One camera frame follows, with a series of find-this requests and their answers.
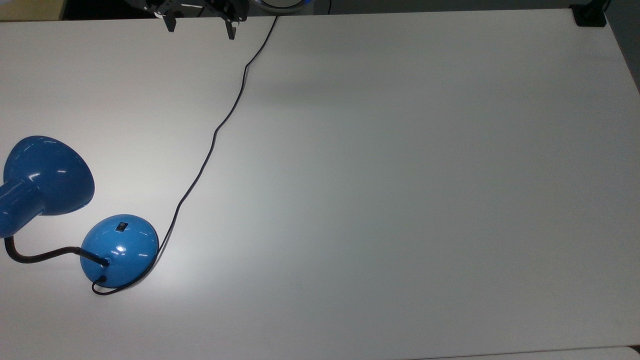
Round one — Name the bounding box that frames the black lamp power cable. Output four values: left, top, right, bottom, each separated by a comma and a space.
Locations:
91, 15, 279, 296

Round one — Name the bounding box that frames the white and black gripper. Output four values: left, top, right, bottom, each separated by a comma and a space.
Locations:
142, 0, 249, 41

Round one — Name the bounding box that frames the blue gooseneck desk lamp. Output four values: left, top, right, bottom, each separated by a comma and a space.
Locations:
0, 135, 160, 290

